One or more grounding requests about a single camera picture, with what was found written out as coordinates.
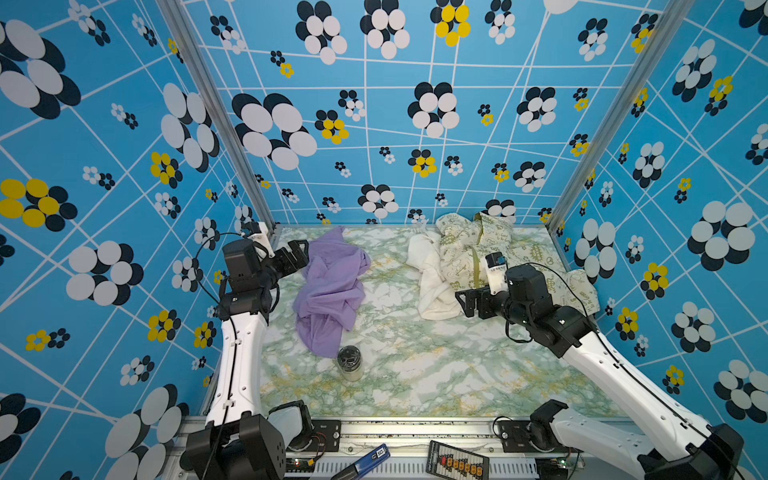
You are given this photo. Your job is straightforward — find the purple cloth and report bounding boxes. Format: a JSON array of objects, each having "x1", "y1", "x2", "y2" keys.
[{"x1": 294, "y1": 227, "x2": 371, "y2": 358}]

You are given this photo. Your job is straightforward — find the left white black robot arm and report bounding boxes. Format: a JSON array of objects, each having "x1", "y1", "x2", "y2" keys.
[{"x1": 185, "y1": 234, "x2": 312, "y2": 479}]

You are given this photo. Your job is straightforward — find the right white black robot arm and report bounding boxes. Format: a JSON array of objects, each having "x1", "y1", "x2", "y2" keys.
[{"x1": 455, "y1": 254, "x2": 744, "y2": 479}]

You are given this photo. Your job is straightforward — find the plain white cloth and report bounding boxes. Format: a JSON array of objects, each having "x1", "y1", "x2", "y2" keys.
[{"x1": 406, "y1": 231, "x2": 462, "y2": 321}]

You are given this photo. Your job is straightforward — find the green patterned cream cloth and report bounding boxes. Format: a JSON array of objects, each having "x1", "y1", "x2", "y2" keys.
[{"x1": 436, "y1": 213, "x2": 599, "y2": 314}]

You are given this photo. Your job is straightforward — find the glass jar black lid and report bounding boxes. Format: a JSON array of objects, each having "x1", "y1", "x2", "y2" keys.
[{"x1": 336, "y1": 345, "x2": 363, "y2": 382}]

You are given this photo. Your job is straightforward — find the black screwdriver bit case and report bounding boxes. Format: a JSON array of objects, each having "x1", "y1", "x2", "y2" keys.
[{"x1": 425, "y1": 440, "x2": 490, "y2": 480}]

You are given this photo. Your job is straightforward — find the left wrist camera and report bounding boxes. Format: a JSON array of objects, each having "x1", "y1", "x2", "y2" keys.
[{"x1": 241, "y1": 221, "x2": 274, "y2": 258}]

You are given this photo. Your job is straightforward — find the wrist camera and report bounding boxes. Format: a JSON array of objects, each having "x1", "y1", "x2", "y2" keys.
[
  {"x1": 241, "y1": 221, "x2": 274, "y2": 258},
  {"x1": 485, "y1": 252, "x2": 508, "y2": 295}
]

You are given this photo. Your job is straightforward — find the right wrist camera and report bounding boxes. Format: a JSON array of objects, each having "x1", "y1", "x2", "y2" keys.
[{"x1": 485, "y1": 252, "x2": 508, "y2": 295}]

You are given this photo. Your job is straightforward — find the left aluminium corner post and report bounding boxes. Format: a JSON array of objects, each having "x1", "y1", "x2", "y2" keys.
[{"x1": 157, "y1": 0, "x2": 277, "y2": 238}]

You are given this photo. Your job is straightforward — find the aluminium corner post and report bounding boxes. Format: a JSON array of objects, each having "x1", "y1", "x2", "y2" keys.
[
  {"x1": 547, "y1": 0, "x2": 695, "y2": 236},
  {"x1": 157, "y1": 0, "x2": 277, "y2": 238}
]

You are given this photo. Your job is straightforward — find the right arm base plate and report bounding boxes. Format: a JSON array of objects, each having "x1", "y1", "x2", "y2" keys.
[{"x1": 491, "y1": 417, "x2": 580, "y2": 455}]

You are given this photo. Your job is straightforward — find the aluminium front rail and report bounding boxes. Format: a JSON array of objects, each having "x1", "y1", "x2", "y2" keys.
[{"x1": 158, "y1": 415, "x2": 685, "y2": 480}]

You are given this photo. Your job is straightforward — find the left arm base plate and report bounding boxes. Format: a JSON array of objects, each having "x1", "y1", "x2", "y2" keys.
[{"x1": 298, "y1": 419, "x2": 342, "y2": 454}]

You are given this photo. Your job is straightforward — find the blue handled tool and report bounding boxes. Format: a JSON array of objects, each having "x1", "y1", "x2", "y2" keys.
[{"x1": 332, "y1": 444, "x2": 390, "y2": 480}]

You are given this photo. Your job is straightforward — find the right aluminium corner post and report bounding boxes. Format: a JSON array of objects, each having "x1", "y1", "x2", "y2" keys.
[{"x1": 547, "y1": 0, "x2": 695, "y2": 236}]

